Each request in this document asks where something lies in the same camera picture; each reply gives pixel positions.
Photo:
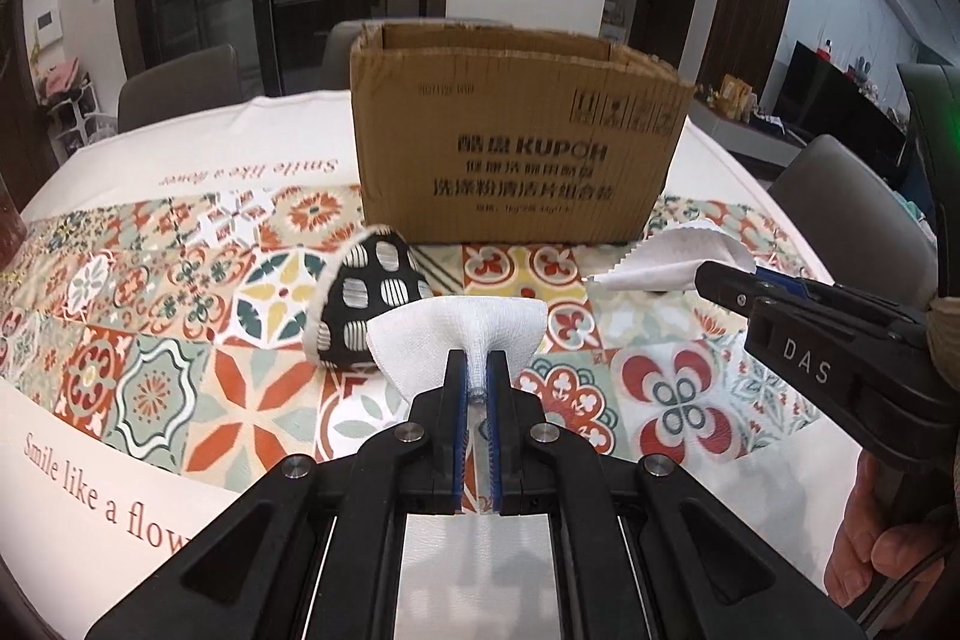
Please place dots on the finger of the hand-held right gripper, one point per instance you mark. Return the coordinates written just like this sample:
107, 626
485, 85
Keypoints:
784, 284
731, 284

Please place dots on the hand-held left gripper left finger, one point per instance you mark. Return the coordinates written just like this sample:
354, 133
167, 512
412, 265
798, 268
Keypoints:
455, 437

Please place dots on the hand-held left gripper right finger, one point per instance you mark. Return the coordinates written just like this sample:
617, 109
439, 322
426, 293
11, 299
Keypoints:
495, 437

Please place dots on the white zigzag edged cloth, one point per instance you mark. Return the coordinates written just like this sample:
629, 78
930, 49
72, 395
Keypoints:
667, 261

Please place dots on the white mesh cloth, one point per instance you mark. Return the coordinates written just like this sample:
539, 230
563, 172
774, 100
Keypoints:
450, 332

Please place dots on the black white patterned cloth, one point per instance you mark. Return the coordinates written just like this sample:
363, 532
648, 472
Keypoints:
371, 299

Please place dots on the brown cardboard box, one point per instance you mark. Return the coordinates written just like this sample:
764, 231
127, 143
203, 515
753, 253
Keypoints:
517, 145

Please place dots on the person's right hand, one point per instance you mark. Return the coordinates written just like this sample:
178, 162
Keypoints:
870, 535

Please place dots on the grey dining chair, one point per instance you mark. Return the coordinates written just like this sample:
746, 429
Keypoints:
180, 89
847, 190
337, 59

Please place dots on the grey television cabinet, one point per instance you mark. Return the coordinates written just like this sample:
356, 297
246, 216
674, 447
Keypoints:
739, 134

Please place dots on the group of small packets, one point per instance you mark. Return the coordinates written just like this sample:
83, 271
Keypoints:
735, 96

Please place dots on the black television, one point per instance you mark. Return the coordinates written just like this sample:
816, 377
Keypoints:
847, 104

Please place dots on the small red white toy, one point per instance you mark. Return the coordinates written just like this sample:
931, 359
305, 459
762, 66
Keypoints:
825, 49

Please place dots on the tile print tablecloth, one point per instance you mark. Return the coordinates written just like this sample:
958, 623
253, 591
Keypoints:
187, 325

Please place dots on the white shoe rack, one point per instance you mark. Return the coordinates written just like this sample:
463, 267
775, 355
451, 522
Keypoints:
75, 126

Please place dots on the glass vase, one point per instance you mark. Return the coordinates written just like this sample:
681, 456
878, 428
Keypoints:
9, 220

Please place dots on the pink plush item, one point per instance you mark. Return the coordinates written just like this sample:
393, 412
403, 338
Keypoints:
60, 78

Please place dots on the white wall intercom panel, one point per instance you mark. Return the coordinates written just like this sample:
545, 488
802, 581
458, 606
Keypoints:
49, 27

